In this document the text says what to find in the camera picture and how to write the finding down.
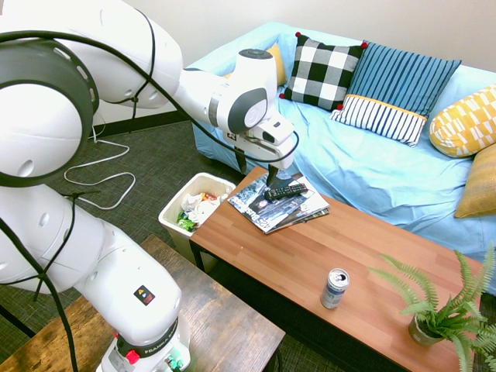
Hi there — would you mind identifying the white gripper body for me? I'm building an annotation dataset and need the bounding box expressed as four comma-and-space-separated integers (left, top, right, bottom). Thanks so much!
226, 130, 300, 171

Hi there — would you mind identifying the white plastic trash bin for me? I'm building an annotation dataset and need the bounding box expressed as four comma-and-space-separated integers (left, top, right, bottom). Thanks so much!
157, 172, 237, 265

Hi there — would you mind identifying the black remote control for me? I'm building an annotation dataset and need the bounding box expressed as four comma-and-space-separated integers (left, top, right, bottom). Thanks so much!
263, 182, 310, 202

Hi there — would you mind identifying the business magazine with wave cover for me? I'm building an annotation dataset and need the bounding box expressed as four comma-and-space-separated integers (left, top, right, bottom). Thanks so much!
227, 172, 326, 236

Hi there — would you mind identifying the magazine under business magazine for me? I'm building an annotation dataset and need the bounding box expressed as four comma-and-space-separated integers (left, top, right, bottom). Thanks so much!
267, 193, 331, 236

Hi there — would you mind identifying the crumpled white tissue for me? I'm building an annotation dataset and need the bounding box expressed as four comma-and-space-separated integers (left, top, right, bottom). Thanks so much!
181, 191, 230, 226

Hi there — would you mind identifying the sofa with light blue cover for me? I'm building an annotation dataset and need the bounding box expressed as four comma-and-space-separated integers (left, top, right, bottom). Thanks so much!
191, 21, 496, 265

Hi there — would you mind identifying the green snack wrapper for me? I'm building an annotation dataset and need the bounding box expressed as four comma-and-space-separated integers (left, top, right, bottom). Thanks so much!
177, 208, 199, 233

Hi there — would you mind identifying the plain yellow pillow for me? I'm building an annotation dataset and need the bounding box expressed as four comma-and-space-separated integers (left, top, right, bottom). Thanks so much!
222, 42, 288, 88

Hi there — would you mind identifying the black white checkered pillow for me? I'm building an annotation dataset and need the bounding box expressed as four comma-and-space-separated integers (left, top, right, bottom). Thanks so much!
278, 31, 368, 112

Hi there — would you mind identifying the blue striped pillow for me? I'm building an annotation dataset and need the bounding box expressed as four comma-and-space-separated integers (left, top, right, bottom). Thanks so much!
329, 40, 463, 149

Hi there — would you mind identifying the dark rustic wooden robot table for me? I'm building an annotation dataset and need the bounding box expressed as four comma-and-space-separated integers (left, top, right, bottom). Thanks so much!
0, 234, 287, 372

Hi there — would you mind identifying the yellow white patterned pillow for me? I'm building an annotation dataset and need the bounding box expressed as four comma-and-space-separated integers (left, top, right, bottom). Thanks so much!
429, 84, 496, 158

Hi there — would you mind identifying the mustard gold pillow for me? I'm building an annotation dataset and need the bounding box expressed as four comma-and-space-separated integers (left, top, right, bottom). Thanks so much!
453, 143, 496, 219

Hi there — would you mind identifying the artificial fern in grey pot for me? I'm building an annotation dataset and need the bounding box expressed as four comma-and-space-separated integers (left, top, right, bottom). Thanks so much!
367, 239, 496, 372

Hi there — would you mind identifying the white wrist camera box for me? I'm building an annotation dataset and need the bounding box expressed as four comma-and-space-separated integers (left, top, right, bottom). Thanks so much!
255, 112, 295, 146

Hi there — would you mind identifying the wooden coffee table black frame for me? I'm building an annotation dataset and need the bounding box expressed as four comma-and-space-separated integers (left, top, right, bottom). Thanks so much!
188, 166, 486, 372

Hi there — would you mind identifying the white floor cable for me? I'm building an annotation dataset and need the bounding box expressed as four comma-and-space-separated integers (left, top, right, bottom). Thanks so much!
63, 123, 137, 211

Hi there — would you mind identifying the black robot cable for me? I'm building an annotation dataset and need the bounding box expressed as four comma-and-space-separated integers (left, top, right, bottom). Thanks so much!
0, 7, 301, 372

